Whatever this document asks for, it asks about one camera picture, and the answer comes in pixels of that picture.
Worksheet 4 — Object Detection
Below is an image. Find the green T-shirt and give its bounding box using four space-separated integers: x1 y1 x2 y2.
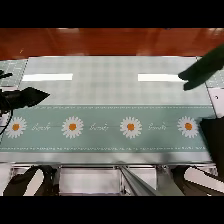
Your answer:
177 43 224 92

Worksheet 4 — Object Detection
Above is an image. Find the black cable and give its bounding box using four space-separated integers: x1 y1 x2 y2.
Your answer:
0 109 14 136

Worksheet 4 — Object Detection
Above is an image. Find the silver frame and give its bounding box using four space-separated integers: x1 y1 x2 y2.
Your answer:
0 161 224 197

